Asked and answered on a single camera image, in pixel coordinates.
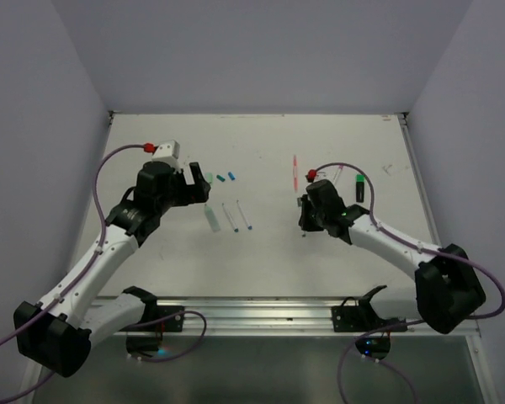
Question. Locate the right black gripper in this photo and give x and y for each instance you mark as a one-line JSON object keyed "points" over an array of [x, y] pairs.
{"points": [[306, 224]]}

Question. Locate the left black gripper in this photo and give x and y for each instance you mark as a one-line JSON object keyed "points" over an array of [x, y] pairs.
{"points": [[190, 193]]}

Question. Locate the light green highlighter body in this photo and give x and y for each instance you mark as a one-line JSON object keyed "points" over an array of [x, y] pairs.
{"points": [[212, 219]]}

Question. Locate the teal capped white marker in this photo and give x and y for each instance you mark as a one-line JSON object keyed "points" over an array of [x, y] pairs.
{"points": [[230, 218]]}

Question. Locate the blue capped white marker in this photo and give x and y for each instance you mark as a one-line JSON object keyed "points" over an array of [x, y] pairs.
{"points": [[244, 217]]}

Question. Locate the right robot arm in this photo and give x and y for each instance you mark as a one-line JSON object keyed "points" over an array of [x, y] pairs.
{"points": [[446, 288]]}

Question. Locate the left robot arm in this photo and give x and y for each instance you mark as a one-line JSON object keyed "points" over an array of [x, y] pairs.
{"points": [[60, 330]]}

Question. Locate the pink pen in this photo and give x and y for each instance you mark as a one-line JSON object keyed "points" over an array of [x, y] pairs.
{"points": [[295, 174]]}

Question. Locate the purple capped marker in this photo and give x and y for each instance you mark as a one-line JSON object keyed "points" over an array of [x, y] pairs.
{"points": [[337, 174]]}

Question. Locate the black green highlighter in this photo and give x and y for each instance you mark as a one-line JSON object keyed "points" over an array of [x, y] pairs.
{"points": [[359, 188]]}

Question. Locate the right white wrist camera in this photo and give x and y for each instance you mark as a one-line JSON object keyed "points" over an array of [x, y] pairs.
{"points": [[314, 175]]}

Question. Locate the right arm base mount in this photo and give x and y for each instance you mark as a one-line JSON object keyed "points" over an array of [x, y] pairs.
{"points": [[358, 315]]}

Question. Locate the aluminium rail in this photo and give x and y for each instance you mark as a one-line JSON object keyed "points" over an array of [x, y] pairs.
{"points": [[256, 317]]}

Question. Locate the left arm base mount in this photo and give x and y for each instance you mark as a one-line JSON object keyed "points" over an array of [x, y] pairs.
{"points": [[146, 336]]}

